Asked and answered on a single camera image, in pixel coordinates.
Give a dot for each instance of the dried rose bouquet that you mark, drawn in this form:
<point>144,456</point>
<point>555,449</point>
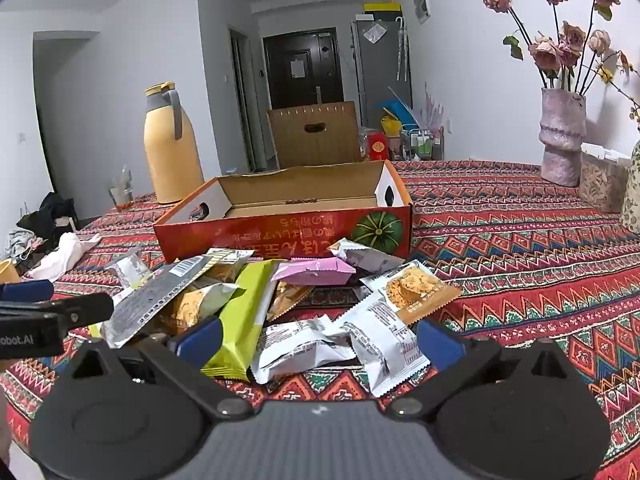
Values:
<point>555,50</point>

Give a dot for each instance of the clear storage container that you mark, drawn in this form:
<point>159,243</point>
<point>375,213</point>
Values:
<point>602,185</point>

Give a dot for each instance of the pile of clothes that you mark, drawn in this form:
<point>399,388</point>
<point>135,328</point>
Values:
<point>45,215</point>

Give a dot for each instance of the white umbrella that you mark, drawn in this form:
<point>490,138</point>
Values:
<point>400,50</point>

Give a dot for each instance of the red gift box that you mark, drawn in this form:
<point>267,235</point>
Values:
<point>378,147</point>

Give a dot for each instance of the grey barcode snack packet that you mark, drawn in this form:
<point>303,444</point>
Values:
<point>150,300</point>

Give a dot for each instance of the brown cracker snack packet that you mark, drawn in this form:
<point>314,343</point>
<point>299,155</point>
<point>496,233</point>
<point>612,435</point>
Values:
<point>415,290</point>
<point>200,305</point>
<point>287,300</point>

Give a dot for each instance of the yellow thermos jug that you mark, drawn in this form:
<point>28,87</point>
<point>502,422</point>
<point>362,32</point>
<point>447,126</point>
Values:
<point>170,150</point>

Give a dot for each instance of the yellow striped snack packet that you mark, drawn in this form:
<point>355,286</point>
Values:
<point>225,260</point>

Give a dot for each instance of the small white snack packet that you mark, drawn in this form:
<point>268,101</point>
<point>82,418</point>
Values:
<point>127,267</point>

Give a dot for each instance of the yellow and black box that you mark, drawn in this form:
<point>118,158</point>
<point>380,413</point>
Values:
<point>382,10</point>

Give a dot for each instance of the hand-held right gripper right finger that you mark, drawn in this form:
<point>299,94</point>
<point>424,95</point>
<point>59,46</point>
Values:
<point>440,345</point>

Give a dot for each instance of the glass cup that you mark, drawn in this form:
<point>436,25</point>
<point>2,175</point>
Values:
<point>121,192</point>

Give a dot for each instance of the pink snack packet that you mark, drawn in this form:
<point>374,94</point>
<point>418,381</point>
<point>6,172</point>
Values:
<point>312,271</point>

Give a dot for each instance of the yellow bag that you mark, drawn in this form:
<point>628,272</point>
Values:
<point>391,127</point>

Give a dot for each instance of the floral patterned jar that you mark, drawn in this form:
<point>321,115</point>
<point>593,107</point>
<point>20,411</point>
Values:
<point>632,190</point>

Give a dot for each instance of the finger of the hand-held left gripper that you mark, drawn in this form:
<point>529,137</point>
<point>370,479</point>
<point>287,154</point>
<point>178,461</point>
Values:
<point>85,307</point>
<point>25,290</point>

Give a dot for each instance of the orange cardboard box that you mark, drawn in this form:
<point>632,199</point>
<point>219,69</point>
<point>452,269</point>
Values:
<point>280,232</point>

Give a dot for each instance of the green snack packet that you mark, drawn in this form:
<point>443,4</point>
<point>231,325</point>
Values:
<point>240,320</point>

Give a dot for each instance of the wall picture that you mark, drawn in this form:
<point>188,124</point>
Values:
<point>422,2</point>

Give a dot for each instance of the blue plastic item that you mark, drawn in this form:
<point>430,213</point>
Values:
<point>400,110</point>

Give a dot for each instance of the pink vase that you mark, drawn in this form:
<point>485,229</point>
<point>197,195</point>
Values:
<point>562,135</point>

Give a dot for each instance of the grey refrigerator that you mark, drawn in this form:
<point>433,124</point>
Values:
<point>380,75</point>

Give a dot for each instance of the dark door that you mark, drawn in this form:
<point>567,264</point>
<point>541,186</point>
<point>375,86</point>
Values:
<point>305,90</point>

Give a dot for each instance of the white paper notice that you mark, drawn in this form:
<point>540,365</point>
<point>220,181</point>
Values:
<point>298,69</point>

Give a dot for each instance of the white cloth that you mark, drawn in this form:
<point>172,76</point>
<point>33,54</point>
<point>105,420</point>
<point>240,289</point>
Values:
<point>65,257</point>

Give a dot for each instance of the silver crinkled snack packet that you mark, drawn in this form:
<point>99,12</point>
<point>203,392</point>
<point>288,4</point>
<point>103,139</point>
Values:
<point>367,257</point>

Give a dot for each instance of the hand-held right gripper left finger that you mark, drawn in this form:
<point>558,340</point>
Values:
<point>197,337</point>

